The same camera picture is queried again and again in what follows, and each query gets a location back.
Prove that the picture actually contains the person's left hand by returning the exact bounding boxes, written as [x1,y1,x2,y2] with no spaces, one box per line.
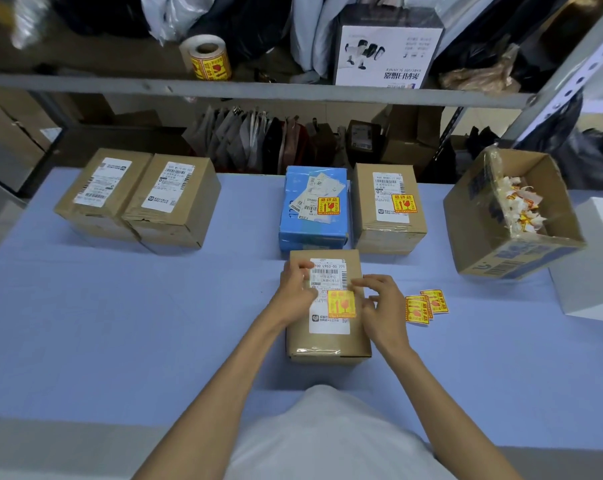
[270,260,320,326]

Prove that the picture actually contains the person's right hand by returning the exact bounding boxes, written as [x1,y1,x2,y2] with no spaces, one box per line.
[350,275,413,358]

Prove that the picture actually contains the small labelled cardboard parcel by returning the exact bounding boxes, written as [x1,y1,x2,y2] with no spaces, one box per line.
[285,249,373,366]

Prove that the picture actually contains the person's left forearm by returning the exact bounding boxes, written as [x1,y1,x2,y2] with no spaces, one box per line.
[131,306,293,480]

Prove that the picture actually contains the person's right forearm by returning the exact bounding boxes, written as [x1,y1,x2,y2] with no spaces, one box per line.
[379,344,525,480]

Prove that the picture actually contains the blue parcel box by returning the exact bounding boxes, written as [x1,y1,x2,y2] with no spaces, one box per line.
[278,166,353,253]

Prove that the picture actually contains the cardboard parcel with yellow sticker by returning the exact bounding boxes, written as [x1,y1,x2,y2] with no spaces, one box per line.
[352,163,428,256]

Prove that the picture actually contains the person's white shirt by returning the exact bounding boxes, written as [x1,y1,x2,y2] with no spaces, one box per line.
[223,384,458,480]

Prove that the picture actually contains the open cardboard box blue print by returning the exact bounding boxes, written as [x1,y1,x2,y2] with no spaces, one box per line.
[443,147,587,281]

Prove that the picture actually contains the row of packed garments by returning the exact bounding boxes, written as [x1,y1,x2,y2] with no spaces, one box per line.
[183,107,343,175]

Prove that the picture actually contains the cardboard parcel with white label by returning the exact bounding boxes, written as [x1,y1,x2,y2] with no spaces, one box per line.
[122,154,222,255]
[54,148,154,242]

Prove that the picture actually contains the dark small carton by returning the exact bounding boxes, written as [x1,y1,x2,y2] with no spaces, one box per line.
[346,119,383,154]

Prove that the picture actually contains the brown cardboard carton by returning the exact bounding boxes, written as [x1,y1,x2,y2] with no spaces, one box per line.
[381,106,445,181]

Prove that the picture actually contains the pile of sticker backing scraps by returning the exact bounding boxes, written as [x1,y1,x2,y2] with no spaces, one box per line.
[492,176,548,235]

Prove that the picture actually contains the grey metal shelf rack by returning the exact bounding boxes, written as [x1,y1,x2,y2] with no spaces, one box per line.
[0,0,603,150]

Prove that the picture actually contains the light blue table cover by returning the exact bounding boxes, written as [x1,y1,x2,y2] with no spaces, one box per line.
[0,167,603,451]

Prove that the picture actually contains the white black product box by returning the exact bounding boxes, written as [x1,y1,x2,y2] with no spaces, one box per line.
[331,4,445,90]

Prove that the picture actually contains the roll of yellow stickers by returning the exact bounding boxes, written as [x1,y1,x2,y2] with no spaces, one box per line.
[178,34,232,83]

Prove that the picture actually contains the white plastic mailer bags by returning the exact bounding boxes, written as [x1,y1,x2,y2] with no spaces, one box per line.
[289,0,345,81]

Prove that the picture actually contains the crumpled brown bag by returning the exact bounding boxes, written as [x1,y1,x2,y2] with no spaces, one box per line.
[438,44,521,93]

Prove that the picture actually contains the shiny black plastic bag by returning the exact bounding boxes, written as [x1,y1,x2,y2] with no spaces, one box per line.
[516,92,603,191]

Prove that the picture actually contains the white plastic bag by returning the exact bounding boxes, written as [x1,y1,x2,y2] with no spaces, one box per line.
[139,0,217,46]

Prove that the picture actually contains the large black plastic bag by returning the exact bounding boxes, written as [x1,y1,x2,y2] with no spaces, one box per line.
[432,0,575,93]

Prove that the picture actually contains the large stacked cardboard cartons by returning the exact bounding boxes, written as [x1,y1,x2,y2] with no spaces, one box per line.
[0,89,64,196]

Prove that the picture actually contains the clear plastic bag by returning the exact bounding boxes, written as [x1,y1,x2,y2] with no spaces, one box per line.
[10,0,53,50]

